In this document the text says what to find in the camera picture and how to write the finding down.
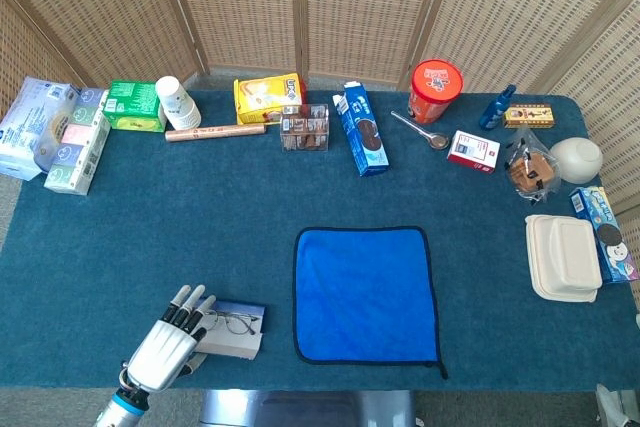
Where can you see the red white small box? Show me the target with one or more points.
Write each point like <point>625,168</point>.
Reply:
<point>472,152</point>

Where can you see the wicker folding screen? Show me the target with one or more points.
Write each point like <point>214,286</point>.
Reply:
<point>240,7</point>

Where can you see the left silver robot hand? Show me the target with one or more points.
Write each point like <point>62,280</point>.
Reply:
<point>160,352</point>

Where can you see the blue cartoon cookie box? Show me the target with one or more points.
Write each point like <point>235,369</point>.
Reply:
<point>605,227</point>

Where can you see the white upturned bowl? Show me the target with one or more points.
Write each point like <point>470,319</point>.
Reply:
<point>577,159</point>

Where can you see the metal spoon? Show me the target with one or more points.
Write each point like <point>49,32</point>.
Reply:
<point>440,141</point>

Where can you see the blue glasses case grey lining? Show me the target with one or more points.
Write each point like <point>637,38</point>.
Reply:
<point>235,339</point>

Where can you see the orange instant noodle tub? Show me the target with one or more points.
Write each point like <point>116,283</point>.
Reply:
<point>435,82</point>

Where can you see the yellow brown small box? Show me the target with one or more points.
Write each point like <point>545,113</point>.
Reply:
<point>530,116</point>

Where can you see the teal table carpet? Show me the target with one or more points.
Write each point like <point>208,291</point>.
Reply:
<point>125,227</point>

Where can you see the pale blue tissue bag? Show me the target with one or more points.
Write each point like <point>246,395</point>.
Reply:
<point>30,127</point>

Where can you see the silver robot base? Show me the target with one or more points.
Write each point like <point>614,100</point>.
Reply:
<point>300,409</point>

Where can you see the green tissue pack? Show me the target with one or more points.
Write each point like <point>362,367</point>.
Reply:
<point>132,102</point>

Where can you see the brown paper wrapped roll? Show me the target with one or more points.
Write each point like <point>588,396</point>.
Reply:
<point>215,132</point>

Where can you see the beige takeout container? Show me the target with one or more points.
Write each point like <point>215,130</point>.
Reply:
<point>565,257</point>

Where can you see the long blue cookie box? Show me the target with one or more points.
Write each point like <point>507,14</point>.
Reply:
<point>365,142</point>

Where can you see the blue spray bottle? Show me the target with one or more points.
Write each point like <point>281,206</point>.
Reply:
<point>495,109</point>

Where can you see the clear box brown cookies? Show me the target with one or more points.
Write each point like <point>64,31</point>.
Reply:
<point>305,129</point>

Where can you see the pastel tissue multipack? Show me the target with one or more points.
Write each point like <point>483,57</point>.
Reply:
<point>75,157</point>

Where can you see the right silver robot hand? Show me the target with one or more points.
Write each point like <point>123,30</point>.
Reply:
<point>612,399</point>

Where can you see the blue cloth black trim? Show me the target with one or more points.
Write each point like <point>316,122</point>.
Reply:
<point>365,297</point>

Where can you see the yellow bread package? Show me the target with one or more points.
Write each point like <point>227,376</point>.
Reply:
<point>265,94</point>

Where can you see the clear bag of biscuits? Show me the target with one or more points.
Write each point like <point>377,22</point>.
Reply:
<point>532,169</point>

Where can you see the wire-frame eyeglasses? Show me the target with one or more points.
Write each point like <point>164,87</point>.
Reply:
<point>235,322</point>

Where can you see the white paper cup stack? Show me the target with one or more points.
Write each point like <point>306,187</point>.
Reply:
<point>177,102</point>

